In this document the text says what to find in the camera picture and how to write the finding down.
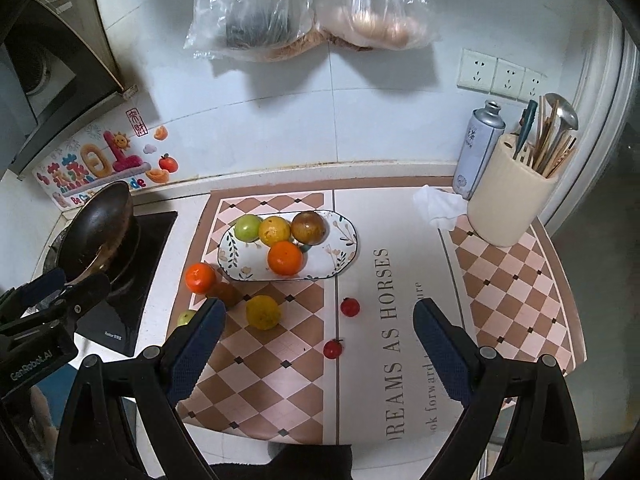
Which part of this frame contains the red cherry tomato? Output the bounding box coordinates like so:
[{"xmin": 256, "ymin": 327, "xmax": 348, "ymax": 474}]
[
  {"xmin": 340, "ymin": 298, "xmax": 361, "ymax": 318},
  {"xmin": 322, "ymin": 339, "xmax": 343, "ymax": 360}
]

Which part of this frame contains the metal ladle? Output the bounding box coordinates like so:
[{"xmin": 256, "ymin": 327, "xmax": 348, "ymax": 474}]
[{"xmin": 532, "ymin": 92, "xmax": 579, "ymax": 178}]

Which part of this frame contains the checkered counter mat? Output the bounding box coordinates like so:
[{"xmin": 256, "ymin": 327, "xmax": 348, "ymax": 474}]
[{"xmin": 178, "ymin": 181, "xmax": 586, "ymax": 444}]

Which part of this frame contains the small green apple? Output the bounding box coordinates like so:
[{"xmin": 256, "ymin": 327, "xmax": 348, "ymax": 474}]
[{"xmin": 177, "ymin": 310, "xmax": 196, "ymax": 326}]

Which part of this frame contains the wooden chopsticks bundle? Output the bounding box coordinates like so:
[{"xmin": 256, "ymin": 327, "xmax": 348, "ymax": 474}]
[{"xmin": 514, "ymin": 92, "xmax": 579, "ymax": 179}]

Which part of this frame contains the bright orange tangerine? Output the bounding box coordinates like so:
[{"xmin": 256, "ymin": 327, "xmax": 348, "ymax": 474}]
[{"xmin": 183, "ymin": 262, "xmax": 218, "ymax": 295}]

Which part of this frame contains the colourful wall sticker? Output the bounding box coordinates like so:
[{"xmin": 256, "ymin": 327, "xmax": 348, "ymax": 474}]
[{"xmin": 32, "ymin": 105, "xmax": 180, "ymax": 210}]

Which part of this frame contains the white wall socket strip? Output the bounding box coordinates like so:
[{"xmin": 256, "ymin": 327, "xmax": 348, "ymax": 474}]
[{"xmin": 457, "ymin": 49, "xmax": 547, "ymax": 102}]

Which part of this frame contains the yellow lemon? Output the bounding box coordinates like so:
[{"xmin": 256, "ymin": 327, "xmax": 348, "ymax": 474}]
[
  {"xmin": 258, "ymin": 216, "xmax": 291, "ymax": 247},
  {"xmin": 245, "ymin": 295, "xmax": 282, "ymax": 330}
]

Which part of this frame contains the cream utensil holder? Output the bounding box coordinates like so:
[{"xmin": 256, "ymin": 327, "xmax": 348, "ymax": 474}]
[{"xmin": 468, "ymin": 133, "xmax": 559, "ymax": 247}]

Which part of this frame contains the oval floral ceramic plate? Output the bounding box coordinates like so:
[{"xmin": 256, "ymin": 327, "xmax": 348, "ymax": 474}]
[{"xmin": 217, "ymin": 209, "xmax": 358, "ymax": 282}]

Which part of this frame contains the dark frying pan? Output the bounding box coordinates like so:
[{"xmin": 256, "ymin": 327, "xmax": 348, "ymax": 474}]
[{"xmin": 55, "ymin": 181, "xmax": 141, "ymax": 288}]

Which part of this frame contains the orange on plate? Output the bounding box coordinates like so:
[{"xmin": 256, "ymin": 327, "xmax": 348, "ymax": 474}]
[{"xmin": 267, "ymin": 240, "xmax": 304, "ymax": 276}]

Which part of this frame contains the black induction cooktop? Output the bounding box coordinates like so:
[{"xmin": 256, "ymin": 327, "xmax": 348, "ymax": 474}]
[{"xmin": 77, "ymin": 211, "xmax": 178, "ymax": 356}]

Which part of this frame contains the yellow lemon on plate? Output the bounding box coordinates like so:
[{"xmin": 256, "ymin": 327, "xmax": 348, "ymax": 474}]
[{"xmin": 258, "ymin": 216, "xmax": 291, "ymax": 247}]

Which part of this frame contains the plastic bag with dark contents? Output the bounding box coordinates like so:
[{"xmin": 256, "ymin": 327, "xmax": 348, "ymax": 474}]
[{"xmin": 184, "ymin": 0, "xmax": 326, "ymax": 63}]

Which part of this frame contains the brownish red apple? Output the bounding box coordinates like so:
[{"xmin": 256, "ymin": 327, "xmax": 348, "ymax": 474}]
[{"xmin": 291, "ymin": 211, "xmax": 326, "ymax": 246}]

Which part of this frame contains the range hood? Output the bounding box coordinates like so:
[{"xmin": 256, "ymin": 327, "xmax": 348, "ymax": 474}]
[{"xmin": 1, "ymin": 0, "xmax": 127, "ymax": 178}]

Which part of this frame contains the teal handled utensil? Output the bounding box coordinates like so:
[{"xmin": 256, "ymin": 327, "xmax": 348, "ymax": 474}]
[{"xmin": 513, "ymin": 100, "xmax": 538, "ymax": 159}]

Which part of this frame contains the plastic bag with pink contents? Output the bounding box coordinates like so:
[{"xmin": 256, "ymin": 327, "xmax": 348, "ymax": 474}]
[{"xmin": 314, "ymin": 0, "xmax": 436, "ymax": 51}]

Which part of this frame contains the white crumpled tissue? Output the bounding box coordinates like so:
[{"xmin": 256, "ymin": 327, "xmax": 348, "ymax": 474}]
[{"xmin": 413, "ymin": 185, "xmax": 468, "ymax": 231}]

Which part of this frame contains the silver spray can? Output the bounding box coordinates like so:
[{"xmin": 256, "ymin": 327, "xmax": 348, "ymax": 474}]
[{"xmin": 452, "ymin": 100, "xmax": 506, "ymax": 200}]

